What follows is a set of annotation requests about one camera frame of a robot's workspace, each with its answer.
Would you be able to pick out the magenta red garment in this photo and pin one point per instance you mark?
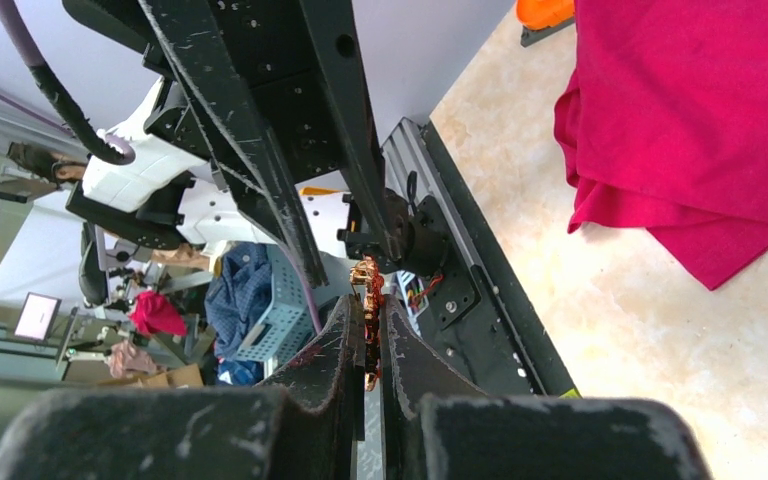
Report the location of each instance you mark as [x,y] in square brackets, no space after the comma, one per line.
[664,127]

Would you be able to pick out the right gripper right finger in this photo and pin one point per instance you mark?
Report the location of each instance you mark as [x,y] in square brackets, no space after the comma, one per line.
[439,425]

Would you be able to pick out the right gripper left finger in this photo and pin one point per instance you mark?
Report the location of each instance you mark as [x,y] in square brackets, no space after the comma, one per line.
[299,423]

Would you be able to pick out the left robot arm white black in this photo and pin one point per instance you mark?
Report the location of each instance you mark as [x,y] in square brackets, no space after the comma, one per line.
[166,197]

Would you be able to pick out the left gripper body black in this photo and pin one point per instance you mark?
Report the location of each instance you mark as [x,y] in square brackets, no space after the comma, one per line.
[270,47]

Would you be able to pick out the gold orange brooch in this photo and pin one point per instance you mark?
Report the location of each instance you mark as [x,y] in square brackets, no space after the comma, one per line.
[366,274]

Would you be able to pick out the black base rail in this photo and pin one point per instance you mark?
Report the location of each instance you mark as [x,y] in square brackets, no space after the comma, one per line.
[459,290]

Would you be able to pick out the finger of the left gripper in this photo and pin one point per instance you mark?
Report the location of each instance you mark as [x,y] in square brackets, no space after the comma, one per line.
[243,146]
[332,30]

